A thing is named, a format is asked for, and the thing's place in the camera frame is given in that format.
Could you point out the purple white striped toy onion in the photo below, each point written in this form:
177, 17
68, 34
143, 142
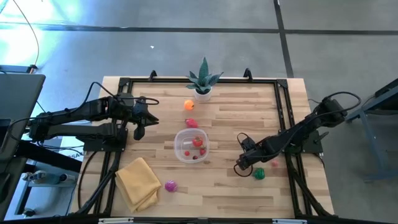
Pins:
170, 185

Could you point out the grey desk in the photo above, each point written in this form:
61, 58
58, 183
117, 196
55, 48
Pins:
18, 102

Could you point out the snake plant in white pot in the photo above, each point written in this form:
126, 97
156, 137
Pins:
203, 82

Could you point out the black aluminium table frame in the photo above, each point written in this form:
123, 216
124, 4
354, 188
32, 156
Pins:
281, 102

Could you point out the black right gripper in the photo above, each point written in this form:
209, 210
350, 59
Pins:
255, 154

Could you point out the white printed sheet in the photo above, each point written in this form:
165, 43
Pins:
73, 154

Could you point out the orange toy fruit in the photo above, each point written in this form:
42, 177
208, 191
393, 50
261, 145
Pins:
188, 104

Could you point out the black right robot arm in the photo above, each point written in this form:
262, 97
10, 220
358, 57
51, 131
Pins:
298, 133

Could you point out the yellow folded cloth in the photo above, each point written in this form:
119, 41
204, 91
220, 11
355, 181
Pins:
136, 183

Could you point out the white teal tool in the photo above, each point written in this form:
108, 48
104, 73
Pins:
46, 178

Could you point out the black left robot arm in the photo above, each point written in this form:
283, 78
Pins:
93, 109

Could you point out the bright red toy cherry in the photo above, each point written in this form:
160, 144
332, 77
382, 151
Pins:
186, 153

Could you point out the red toy tomato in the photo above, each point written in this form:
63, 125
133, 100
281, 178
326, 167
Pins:
197, 141

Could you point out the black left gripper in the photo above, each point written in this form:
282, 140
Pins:
135, 110

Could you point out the clear plastic tupperware container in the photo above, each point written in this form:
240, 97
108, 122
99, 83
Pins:
186, 143

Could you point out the red toy dragon fruit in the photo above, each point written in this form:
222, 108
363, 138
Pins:
191, 123

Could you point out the green toy bell pepper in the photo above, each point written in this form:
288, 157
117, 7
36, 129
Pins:
259, 173

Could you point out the red toy strawberry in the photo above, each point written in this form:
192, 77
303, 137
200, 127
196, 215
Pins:
202, 151

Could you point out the pink toy fruit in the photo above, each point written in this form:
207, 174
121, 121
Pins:
274, 163

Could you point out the grey metal table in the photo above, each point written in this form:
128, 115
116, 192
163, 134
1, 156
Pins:
370, 105

